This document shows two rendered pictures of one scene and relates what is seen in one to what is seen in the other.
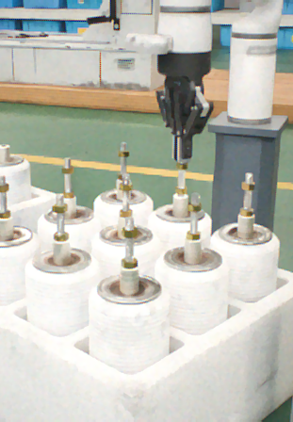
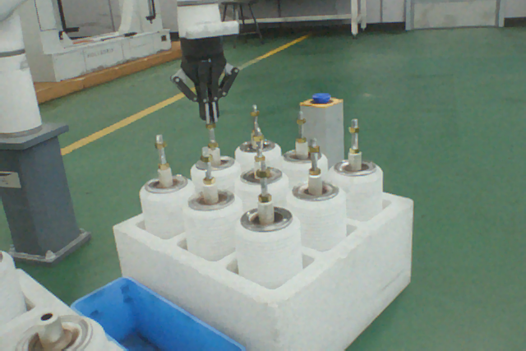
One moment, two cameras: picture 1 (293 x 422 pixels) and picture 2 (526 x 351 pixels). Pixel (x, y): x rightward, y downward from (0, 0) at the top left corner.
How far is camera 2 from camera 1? 1.18 m
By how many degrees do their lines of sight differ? 84
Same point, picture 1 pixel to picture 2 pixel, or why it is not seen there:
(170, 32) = (215, 18)
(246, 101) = (32, 111)
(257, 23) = (17, 39)
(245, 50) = (18, 66)
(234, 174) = (49, 177)
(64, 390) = (384, 245)
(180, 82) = (210, 58)
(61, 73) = not seen: outside the picture
